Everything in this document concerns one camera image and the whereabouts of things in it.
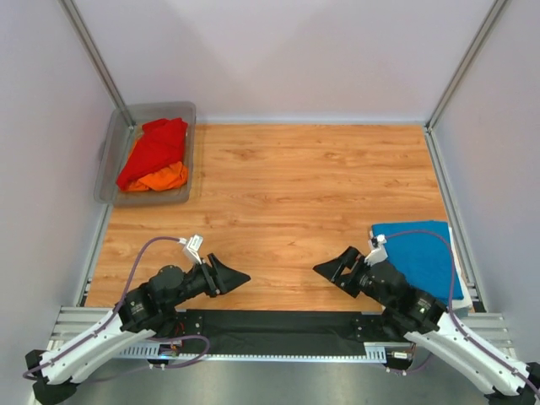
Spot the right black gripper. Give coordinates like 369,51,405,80
311,247,393,311

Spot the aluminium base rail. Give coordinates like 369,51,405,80
46,306,112,350

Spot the orange t shirt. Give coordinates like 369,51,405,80
122,161,189,192

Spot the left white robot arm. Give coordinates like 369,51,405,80
24,254,251,404

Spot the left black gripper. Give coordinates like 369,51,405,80
163,252,251,311

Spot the folded light blue t shirt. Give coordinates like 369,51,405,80
452,306,472,319

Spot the aluminium frame post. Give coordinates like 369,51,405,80
58,0,135,127
424,0,511,133

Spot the folded white t shirt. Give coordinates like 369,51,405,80
448,226,473,311

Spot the clear plastic bin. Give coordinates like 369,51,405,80
94,101,197,208

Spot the purple cable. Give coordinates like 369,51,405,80
379,229,540,393
22,236,211,381

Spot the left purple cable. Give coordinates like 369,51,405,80
22,236,211,381

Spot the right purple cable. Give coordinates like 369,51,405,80
379,229,540,393

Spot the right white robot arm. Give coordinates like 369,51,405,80
313,246,539,404

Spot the left aluminium frame post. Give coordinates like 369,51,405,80
58,0,135,127

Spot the slotted grey cable duct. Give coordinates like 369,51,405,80
115,343,387,365

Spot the right aluminium frame post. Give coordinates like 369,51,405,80
424,0,511,133

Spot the red t shirt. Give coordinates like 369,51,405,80
116,117,188,192

